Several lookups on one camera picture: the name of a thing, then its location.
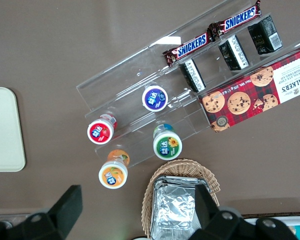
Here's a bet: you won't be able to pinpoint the red-lid gum jar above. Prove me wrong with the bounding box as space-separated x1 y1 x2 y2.
86 112 118 145

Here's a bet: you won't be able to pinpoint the dark flat board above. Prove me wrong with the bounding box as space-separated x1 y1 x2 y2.
241 211 300 218

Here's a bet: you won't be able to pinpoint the white rectangular snack bin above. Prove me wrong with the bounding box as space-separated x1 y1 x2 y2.
242 215 300 240

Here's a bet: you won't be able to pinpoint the green-lid gum jar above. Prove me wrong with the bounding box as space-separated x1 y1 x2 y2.
152 123 183 161

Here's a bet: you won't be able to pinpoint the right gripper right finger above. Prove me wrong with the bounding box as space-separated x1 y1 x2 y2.
189 185 299 240

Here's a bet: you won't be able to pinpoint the light tan wicker basket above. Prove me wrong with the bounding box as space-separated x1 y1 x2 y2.
141 157 221 240

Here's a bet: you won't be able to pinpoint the clear acrylic stepped stand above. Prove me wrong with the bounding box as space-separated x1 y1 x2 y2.
75 44 212 169
147 0 300 101

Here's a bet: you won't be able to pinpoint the red tartan cookie box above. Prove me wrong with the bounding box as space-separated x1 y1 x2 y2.
197 46 300 133

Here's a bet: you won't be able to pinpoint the stacked aluminium foil trays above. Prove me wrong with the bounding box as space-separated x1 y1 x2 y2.
149 175 212 240

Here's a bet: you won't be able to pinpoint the blue-lid gum jar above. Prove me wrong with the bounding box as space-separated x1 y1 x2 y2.
141 84 169 112

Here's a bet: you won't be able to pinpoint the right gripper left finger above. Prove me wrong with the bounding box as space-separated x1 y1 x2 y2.
0 184 84 240

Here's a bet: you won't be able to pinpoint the small black carton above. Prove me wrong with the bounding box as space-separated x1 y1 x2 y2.
247 15 283 56
178 57 207 93
218 34 250 72

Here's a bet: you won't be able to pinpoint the orange-lid gum jar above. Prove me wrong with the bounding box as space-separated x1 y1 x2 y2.
98 149 131 189

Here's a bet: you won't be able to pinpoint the Snickers chocolate bar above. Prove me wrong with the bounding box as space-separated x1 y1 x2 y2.
207 0 263 42
162 32 213 68

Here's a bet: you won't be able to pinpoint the cream rectangular tray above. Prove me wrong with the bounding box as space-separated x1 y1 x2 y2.
0 86 27 173

